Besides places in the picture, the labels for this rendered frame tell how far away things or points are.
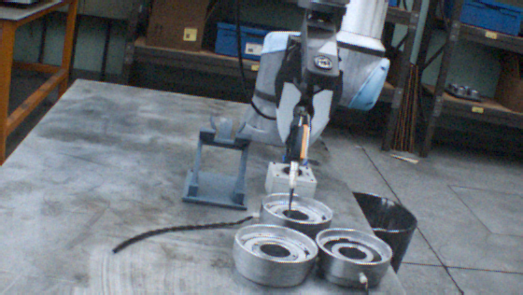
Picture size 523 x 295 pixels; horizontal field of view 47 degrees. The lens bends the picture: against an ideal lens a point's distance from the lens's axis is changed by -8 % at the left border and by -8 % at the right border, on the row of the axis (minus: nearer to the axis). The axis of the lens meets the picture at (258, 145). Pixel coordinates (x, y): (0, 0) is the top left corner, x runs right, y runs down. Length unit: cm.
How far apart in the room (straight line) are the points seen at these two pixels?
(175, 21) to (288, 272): 361
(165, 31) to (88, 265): 361
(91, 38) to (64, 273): 422
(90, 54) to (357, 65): 378
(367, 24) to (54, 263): 81
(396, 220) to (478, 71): 315
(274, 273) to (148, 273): 15
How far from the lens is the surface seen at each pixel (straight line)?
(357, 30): 132
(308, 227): 90
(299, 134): 93
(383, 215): 235
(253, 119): 137
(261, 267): 78
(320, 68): 84
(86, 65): 496
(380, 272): 84
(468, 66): 530
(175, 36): 433
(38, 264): 77
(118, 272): 78
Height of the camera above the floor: 119
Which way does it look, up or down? 17 degrees down
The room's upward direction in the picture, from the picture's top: 11 degrees clockwise
